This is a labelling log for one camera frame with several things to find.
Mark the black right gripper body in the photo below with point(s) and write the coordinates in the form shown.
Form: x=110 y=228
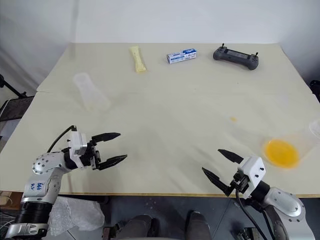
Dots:
x=240 y=183

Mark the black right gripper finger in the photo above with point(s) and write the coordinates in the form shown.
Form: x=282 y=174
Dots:
x=218 y=182
x=232 y=157

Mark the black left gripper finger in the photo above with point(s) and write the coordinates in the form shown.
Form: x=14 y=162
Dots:
x=107 y=137
x=111 y=162

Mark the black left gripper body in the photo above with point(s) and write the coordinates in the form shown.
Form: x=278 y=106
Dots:
x=93 y=157

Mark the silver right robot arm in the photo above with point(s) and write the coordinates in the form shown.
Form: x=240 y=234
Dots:
x=283 y=201

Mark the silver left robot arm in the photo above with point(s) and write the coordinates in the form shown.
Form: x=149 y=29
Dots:
x=45 y=162

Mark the dark rounded shape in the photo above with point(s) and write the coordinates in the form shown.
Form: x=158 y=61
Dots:
x=140 y=227
x=197 y=225

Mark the white crumpled plastic bag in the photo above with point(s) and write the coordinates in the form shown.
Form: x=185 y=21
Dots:
x=75 y=215

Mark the pale yellow snack packet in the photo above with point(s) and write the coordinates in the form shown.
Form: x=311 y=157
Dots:
x=138 y=61

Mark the dark mesh panel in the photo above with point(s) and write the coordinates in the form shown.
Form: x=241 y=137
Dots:
x=15 y=107

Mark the brown wooden board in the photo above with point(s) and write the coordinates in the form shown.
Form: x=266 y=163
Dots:
x=7 y=197

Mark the grey handheld remote controller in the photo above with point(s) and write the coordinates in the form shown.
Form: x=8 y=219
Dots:
x=235 y=58

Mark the black stand leg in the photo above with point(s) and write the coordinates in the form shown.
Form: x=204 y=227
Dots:
x=12 y=88

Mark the black equipment beside table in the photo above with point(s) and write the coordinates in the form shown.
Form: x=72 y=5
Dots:
x=315 y=88

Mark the blue and white carton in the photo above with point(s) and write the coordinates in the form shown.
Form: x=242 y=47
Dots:
x=181 y=56

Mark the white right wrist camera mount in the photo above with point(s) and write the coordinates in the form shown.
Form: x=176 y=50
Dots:
x=252 y=167

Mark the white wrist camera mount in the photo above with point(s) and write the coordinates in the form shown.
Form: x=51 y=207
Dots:
x=252 y=167
x=75 y=140

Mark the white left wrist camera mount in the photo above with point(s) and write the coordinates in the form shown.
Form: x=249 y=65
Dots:
x=75 y=140

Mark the black table frame bar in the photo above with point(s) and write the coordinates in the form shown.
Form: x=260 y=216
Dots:
x=82 y=199

